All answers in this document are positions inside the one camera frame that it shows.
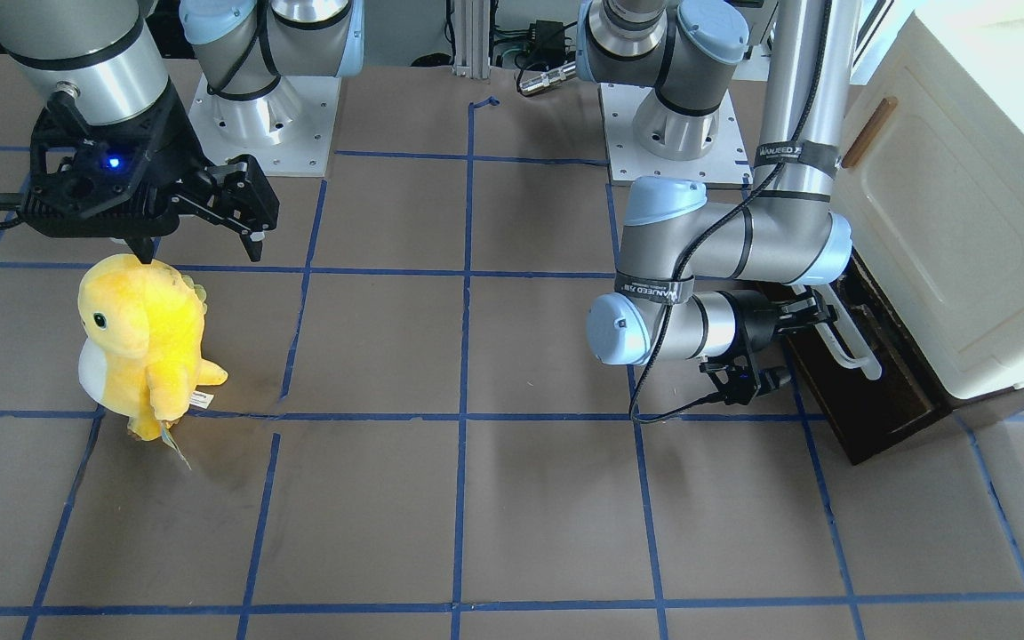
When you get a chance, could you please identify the white cabinet body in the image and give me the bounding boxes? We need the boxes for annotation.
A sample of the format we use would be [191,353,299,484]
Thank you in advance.
[834,1,1024,398]

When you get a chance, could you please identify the dark brown wooden drawer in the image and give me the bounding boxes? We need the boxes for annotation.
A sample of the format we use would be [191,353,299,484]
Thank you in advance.
[765,253,1024,466]

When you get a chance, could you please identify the white drawer handle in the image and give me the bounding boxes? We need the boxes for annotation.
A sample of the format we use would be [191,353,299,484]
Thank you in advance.
[791,284,884,381]

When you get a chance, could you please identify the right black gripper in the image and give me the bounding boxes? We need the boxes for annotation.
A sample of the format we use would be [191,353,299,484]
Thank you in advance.
[18,84,280,266]

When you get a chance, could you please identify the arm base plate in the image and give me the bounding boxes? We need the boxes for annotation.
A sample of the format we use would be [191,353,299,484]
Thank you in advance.
[188,76,344,177]
[600,84,752,188]

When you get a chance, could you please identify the yellow plush toy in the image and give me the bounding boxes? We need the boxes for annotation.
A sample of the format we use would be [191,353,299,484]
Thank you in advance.
[76,252,228,455]

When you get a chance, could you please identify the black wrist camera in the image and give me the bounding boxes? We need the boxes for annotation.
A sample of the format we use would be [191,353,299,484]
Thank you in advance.
[722,367,792,406]

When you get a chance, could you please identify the aluminium frame post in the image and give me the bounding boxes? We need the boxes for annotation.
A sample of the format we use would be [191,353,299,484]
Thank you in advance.
[450,0,495,81]

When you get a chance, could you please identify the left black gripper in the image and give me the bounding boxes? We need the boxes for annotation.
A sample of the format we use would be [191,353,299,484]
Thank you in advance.
[699,289,840,406]

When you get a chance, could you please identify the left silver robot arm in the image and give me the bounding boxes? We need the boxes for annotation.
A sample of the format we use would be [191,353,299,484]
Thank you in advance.
[577,1,861,404]

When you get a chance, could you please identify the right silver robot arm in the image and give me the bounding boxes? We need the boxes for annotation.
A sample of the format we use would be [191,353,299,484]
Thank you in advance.
[0,1,364,264]

